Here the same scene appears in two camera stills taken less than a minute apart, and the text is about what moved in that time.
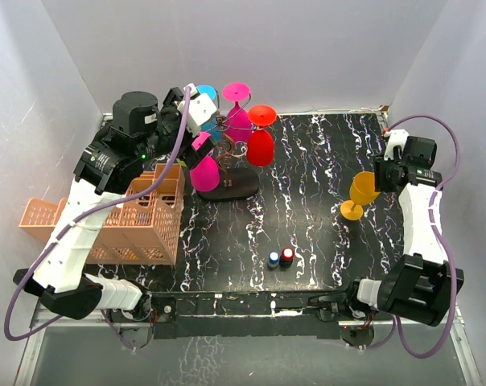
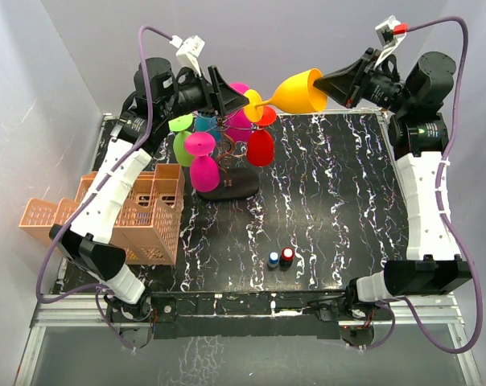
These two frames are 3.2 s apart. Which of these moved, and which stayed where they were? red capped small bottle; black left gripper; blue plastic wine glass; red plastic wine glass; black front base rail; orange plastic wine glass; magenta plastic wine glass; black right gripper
Moved: black right gripper; black left gripper; orange plastic wine glass
Stayed: black front base rail; red capped small bottle; magenta plastic wine glass; blue plastic wine glass; red plastic wine glass
